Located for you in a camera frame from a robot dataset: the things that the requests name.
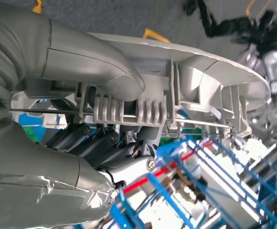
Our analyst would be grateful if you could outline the red barrier belt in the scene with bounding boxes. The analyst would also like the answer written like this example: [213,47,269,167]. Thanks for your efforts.
[123,140,213,195]

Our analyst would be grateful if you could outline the blue metal shelf rack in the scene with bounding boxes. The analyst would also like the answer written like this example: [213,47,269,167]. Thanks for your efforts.
[17,112,277,229]

